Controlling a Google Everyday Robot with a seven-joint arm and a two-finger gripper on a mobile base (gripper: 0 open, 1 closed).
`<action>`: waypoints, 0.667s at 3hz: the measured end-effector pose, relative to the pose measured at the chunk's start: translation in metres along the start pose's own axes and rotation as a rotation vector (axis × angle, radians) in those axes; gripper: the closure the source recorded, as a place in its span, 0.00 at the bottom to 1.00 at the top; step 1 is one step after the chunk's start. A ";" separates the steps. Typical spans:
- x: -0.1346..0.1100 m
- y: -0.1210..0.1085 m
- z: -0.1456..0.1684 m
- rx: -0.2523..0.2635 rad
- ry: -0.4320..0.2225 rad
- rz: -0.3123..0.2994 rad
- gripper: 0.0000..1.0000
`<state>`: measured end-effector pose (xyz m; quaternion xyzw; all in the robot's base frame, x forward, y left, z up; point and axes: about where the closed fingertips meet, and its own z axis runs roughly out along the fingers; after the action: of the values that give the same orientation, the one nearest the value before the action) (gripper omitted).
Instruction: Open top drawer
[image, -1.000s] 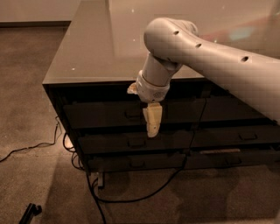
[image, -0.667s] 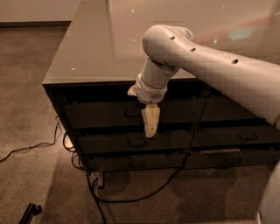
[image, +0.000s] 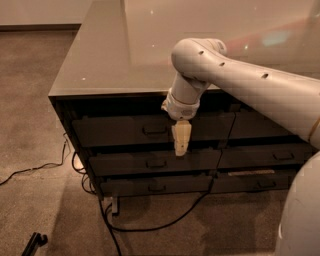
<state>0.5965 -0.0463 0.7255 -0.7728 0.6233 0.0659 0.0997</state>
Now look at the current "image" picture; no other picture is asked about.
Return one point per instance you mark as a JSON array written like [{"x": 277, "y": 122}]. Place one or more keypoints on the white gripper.
[{"x": 180, "y": 109}]

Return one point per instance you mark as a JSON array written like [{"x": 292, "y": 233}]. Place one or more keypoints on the white robot base shell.
[{"x": 299, "y": 228}]

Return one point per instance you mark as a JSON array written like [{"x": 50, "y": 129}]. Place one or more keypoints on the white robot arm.
[{"x": 290, "y": 100}]

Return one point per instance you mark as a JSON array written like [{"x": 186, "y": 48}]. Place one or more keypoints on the grey glossy top cabinet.
[{"x": 120, "y": 65}]

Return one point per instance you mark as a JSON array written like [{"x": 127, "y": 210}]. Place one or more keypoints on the black object on floor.
[{"x": 37, "y": 240}]

